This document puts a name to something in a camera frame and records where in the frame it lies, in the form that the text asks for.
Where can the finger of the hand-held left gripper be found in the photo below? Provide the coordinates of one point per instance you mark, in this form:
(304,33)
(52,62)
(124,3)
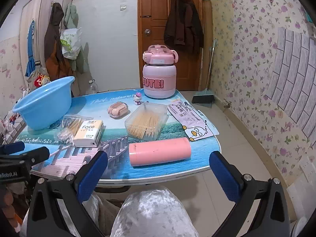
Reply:
(39,154)
(13,147)

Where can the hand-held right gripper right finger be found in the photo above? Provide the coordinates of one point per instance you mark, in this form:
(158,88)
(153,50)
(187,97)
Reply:
(224,177)

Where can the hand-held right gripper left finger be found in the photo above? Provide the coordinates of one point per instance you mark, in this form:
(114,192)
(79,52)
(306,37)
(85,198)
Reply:
(93,172)

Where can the clear bag of cotton swabs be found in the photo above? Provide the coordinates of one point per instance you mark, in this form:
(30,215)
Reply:
(68,128)

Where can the white and yellow tissue pack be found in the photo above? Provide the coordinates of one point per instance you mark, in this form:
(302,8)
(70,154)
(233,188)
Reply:
(87,133)

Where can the blue plastic basin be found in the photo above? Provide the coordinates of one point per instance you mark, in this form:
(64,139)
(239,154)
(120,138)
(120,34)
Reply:
(44,103)

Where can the small pink case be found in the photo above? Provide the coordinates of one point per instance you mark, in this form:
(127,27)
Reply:
(118,109)

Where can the pink cylindrical tube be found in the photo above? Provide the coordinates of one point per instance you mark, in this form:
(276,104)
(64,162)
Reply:
(160,151)

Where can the clear toothpick box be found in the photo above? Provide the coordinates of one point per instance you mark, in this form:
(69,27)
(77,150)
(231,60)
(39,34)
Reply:
(145,123)

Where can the small cat figurine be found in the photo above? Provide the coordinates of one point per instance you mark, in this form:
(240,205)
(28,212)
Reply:
(137,99)

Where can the white tiled ledge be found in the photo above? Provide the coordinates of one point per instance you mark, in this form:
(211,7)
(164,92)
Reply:
(14,128)

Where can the person's left leg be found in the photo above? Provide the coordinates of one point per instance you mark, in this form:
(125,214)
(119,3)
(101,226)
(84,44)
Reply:
(91,207)

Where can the person's leg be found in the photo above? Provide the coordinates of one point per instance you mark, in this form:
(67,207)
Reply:
(91,207)
(153,214)

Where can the lilac duck print packet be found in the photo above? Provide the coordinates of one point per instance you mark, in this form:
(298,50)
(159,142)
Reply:
(195,128)
(191,106)

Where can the person's right leg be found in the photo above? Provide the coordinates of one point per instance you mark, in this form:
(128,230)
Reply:
(153,214)

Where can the red and yellow plush toy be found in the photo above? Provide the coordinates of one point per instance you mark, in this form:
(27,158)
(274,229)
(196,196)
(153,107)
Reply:
(42,80)

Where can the metal pipe valve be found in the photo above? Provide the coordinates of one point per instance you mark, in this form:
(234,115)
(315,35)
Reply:
(226,103)

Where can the grey bag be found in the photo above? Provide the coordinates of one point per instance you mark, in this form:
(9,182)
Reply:
(30,72)

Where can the broom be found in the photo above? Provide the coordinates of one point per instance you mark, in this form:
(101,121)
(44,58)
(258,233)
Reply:
(203,96)

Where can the clear water bottle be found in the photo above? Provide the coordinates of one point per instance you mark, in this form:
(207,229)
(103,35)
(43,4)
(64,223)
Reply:
(93,87)

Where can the blue garment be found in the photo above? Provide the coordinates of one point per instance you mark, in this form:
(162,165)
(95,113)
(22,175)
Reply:
(30,49)

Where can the brown hooded jacket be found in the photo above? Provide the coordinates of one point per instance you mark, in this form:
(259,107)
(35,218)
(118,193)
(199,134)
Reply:
(54,42)

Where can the pink water jug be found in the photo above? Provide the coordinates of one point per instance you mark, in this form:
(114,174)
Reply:
(159,79)

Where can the white plastic bag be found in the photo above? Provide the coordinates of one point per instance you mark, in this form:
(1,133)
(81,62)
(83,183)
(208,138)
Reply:
(71,42)

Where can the pale green garment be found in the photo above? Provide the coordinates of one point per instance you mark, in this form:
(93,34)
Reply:
(70,17)

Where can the hanging clothes on left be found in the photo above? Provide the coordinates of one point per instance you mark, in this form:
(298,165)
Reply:
(42,5)

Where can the round door lock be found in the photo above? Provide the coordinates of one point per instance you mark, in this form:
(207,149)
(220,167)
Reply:
(147,31)

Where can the dark brown jacket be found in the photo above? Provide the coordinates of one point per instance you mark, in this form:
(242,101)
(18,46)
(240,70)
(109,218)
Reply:
(182,24)

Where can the metal door lever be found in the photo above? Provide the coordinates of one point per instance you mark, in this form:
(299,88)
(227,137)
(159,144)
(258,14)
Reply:
(146,16)

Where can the brown wooden door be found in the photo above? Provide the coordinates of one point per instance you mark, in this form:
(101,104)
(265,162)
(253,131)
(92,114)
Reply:
(153,9)

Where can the white wall socket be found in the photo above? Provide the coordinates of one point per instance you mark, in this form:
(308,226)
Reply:
(4,68)

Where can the grey brick wall sticker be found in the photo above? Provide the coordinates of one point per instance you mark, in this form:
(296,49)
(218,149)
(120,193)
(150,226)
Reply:
(293,84)

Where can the white light switch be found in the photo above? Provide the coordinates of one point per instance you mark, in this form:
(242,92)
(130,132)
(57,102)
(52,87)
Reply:
(123,7)

